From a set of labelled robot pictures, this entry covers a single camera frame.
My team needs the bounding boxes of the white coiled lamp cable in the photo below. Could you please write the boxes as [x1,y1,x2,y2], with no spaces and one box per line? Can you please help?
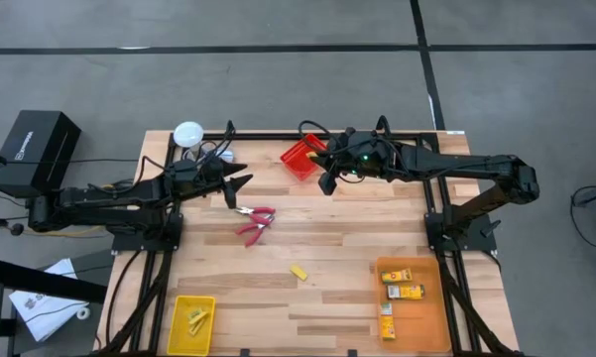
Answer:
[195,142,237,165]

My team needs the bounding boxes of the black aluminium table frame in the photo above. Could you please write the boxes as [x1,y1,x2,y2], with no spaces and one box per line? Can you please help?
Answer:
[98,114,525,357]

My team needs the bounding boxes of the orange plastic tray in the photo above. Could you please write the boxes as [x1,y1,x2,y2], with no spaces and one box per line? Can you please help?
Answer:
[374,255,453,354]

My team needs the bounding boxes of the white printed paper sheets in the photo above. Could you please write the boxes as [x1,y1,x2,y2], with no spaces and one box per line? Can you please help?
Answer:
[8,257,90,343]

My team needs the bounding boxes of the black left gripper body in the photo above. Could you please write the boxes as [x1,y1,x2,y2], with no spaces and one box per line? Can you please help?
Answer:
[167,156,238,210]

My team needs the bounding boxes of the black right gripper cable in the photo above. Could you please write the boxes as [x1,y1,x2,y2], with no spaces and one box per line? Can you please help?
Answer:
[298,119,331,146]

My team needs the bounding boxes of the red handled pliers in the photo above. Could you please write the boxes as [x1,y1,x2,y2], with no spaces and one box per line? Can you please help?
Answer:
[234,205,278,224]
[234,220,268,249]

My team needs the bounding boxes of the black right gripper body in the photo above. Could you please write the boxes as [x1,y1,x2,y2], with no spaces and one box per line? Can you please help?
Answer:
[316,127,362,197]

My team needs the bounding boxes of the yellow floor cable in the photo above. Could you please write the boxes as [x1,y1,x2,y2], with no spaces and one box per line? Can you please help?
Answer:
[23,225,106,238]

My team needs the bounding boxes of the yellow plastic bin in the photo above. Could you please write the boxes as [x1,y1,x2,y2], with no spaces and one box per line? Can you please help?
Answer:
[167,295,217,357]

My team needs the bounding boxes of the black side table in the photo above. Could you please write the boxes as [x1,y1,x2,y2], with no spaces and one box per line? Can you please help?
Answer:
[0,250,113,357]

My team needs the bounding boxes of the red plastic mesh basket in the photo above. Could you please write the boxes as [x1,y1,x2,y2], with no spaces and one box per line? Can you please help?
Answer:
[280,133,328,181]

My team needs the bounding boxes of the black cardboard box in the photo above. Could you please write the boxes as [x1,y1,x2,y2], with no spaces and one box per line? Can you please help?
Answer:
[0,109,83,199]

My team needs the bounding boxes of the yellow green crayon box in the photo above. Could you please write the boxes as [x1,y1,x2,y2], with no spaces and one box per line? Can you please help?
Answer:
[386,284,426,301]
[380,301,397,342]
[380,268,414,285]

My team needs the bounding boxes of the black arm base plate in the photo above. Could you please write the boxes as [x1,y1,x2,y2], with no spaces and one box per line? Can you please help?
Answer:
[423,211,498,254]
[111,211,184,254]

